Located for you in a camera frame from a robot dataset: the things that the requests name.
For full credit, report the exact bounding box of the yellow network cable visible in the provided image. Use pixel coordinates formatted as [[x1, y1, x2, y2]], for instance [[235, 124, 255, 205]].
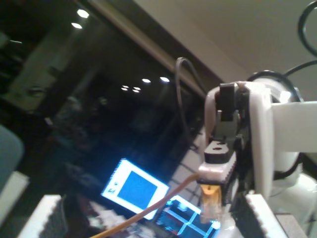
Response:
[[89, 173, 221, 238]]

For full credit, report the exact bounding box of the small computer monitor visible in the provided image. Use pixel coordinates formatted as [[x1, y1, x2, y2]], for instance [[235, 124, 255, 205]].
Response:
[[155, 195, 221, 238]]

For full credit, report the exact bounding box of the grey chair back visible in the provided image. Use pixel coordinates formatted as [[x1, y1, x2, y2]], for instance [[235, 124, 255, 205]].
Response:
[[0, 123, 25, 194]]

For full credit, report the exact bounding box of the large computer monitor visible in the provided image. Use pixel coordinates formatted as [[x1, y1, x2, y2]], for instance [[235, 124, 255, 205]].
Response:
[[100, 158, 170, 221]]

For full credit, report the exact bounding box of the dark glass window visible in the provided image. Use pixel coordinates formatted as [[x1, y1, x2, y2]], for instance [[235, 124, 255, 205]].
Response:
[[0, 0, 223, 199]]

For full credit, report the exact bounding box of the thin black cable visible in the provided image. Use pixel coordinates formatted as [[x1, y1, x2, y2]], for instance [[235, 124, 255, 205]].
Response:
[[247, 60, 317, 82], [298, 0, 317, 58]]

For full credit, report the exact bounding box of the thick grey cable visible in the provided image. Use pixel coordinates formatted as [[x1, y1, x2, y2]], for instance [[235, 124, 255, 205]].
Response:
[[174, 57, 208, 149]]

